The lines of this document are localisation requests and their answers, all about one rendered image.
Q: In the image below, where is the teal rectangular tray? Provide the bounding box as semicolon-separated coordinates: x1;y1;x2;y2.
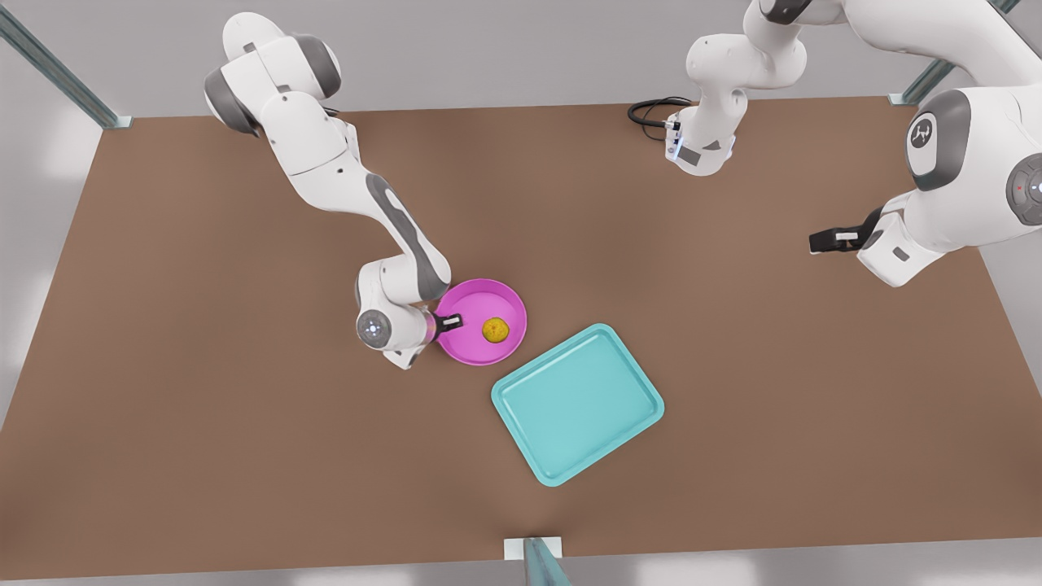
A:
491;323;665;488

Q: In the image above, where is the silver frame post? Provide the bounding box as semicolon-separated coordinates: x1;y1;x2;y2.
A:
0;4;132;130
888;0;1023;107
504;536;572;586

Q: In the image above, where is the black cable loop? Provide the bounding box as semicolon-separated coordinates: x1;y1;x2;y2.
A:
628;97;694;142

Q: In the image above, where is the pink round plate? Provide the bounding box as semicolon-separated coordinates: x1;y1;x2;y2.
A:
435;278;528;366

